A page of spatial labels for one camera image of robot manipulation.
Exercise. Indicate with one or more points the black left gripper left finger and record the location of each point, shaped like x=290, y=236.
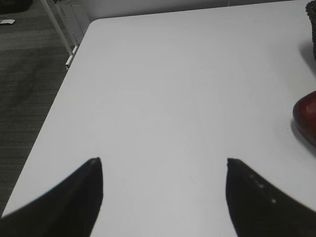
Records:
x=70, y=209

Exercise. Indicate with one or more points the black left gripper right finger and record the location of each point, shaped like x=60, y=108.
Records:
x=259, y=209

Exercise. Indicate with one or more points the dark brown wicker basket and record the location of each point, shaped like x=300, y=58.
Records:
x=311, y=13

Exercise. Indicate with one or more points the dark red avocado fruit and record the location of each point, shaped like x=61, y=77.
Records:
x=304, y=114

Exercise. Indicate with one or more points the white metal table leg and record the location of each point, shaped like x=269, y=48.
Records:
x=71, y=50

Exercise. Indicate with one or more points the white paper on floor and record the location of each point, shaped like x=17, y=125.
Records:
x=7, y=21

